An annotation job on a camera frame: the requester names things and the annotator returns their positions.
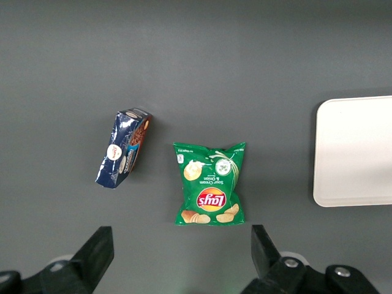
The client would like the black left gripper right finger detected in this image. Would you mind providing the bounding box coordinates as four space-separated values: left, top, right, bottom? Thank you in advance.
241 224 307 294

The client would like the blue chocolate cookie box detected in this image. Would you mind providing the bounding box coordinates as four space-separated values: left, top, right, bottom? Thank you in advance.
94 107 153 190

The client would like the beige plastic tray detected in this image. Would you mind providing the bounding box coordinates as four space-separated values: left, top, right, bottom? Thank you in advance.
312 95 392 208

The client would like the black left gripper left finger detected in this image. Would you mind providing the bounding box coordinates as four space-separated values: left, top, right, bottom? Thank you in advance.
39 225 115 294

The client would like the green Lay's chips bag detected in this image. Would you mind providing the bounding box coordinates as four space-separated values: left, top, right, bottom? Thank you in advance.
173 141 247 227

